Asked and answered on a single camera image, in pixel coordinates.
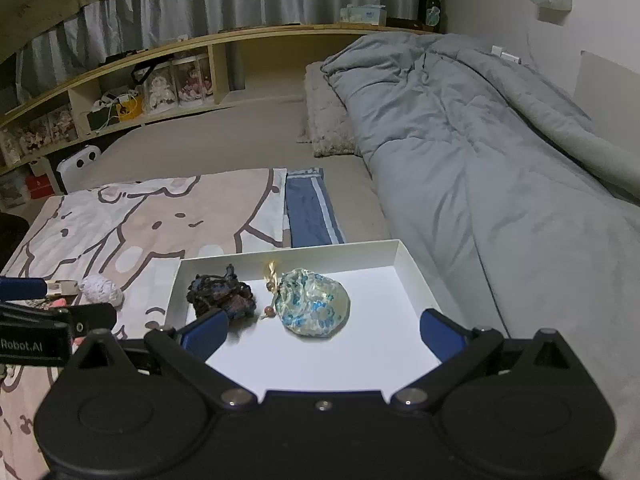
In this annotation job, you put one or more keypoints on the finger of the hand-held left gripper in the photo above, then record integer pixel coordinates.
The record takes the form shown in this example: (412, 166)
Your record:
(92, 317)
(22, 288)

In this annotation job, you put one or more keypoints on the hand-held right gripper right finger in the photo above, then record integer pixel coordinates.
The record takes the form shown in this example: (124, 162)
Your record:
(442, 335)

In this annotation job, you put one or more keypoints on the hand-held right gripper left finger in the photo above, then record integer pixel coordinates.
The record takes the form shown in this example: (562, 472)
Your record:
(205, 332)

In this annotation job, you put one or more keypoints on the white yarn ball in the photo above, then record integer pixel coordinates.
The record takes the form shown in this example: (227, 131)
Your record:
(100, 290)

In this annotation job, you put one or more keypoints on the small thread card box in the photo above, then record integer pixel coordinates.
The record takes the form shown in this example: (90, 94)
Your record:
(62, 287)

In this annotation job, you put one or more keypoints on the dark blue yarn bundle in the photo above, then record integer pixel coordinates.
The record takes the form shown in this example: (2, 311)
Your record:
(220, 292)

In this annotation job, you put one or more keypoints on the white cardboard box tray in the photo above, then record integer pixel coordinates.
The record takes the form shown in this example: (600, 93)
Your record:
(350, 350)

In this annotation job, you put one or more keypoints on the dark brown chair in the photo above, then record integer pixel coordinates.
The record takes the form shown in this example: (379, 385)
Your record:
(11, 240)

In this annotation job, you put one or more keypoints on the clear storage bin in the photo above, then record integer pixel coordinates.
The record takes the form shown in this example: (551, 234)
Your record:
(11, 190)

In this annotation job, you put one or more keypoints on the red box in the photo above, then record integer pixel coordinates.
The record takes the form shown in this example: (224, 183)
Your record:
(37, 186)

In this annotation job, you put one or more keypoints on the printed bunny blanket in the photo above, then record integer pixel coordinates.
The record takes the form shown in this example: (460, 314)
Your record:
(150, 220)

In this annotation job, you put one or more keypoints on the white small appliance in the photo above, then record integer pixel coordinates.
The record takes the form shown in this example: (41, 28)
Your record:
(77, 170)

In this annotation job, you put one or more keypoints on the row of figure boxes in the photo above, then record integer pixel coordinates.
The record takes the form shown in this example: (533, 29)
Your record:
(40, 135)

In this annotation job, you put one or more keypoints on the blue striped cloth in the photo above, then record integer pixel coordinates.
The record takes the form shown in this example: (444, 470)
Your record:
(307, 210)

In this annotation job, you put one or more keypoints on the grey duvet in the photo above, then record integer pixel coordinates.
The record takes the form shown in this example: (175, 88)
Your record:
(475, 160)

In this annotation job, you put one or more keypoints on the dark green box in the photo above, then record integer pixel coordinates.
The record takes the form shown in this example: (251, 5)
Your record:
(102, 121)

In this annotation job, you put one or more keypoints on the yellow bag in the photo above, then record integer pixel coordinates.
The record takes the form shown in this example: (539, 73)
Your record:
(129, 110)

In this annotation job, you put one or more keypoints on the clear doll display box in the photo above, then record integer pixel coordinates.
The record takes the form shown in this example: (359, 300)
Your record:
(192, 82)
(160, 90)

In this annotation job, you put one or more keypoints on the fluffy beige pillow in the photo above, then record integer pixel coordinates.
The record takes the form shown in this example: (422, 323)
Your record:
(325, 115)

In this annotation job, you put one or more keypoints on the wooden headboard shelf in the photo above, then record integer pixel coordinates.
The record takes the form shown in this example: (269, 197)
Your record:
(150, 52)

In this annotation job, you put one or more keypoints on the white charger plug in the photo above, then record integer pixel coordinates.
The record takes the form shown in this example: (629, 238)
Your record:
(506, 54)

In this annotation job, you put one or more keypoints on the dark glass bottle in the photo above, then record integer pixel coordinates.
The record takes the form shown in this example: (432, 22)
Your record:
(433, 7)

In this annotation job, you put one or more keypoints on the tissue box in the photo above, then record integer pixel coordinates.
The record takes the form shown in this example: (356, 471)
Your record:
(363, 14)

